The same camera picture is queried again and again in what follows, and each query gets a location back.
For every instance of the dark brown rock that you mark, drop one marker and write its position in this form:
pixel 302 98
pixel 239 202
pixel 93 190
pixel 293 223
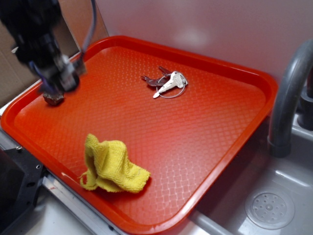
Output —
pixel 53 99

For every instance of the round sink drain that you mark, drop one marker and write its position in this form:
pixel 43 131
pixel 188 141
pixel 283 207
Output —
pixel 269 208

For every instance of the yellow knitted cloth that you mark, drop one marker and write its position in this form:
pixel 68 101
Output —
pixel 109 168

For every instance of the silver key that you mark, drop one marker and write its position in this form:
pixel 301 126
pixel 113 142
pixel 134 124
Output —
pixel 177 79

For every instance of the dark red keys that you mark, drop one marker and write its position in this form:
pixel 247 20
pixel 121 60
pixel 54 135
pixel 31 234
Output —
pixel 159 82

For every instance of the grey sink faucet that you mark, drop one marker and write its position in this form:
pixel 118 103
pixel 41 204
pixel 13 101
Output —
pixel 295 95

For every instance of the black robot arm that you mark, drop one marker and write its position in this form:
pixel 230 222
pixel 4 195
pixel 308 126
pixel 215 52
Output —
pixel 31 24

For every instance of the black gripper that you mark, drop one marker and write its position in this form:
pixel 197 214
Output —
pixel 62 76

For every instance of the grey toy sink basin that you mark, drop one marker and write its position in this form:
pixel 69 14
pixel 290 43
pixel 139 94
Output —
pixel 222 209

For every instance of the black metal bracket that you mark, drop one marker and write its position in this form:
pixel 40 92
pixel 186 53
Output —
pixel 20 178

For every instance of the red plastic tray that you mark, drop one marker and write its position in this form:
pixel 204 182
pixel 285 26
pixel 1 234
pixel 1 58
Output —
pixel 184 142

